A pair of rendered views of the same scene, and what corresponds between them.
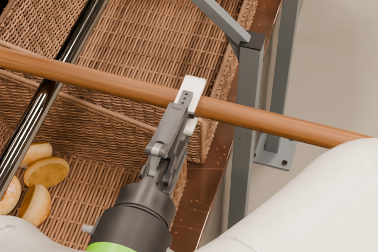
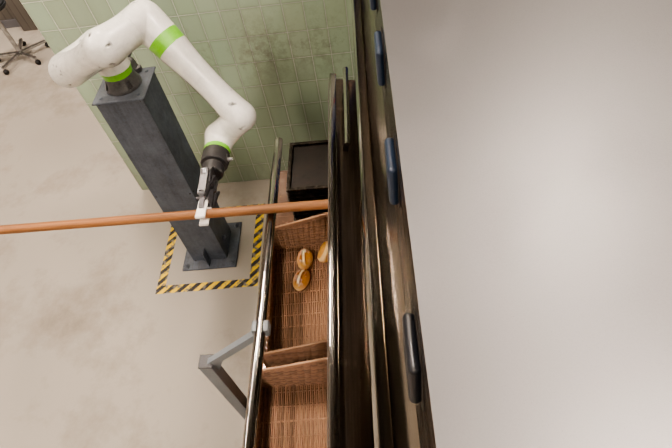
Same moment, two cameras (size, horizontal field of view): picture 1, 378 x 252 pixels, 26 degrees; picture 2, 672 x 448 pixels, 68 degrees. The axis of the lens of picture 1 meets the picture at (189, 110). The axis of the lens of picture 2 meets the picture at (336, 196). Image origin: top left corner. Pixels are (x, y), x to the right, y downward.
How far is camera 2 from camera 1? 185 cm
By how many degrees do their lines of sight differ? 80
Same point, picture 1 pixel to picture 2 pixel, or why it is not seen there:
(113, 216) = (217, 152)
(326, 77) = not seen: outside the picture
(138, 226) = (207, 151)
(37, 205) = not seen: hidden behind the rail
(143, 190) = (209, 163)
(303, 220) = (115, 21)
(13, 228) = (228, 102)
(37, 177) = not seen: hidden behind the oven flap
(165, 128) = (203, 179)
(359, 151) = (101, 34)
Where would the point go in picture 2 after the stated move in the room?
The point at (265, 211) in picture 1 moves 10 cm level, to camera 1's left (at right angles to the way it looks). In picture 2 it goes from (124, 25) to (156, 17)
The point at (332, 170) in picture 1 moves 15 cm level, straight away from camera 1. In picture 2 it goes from (108, 30) to (93, 60)
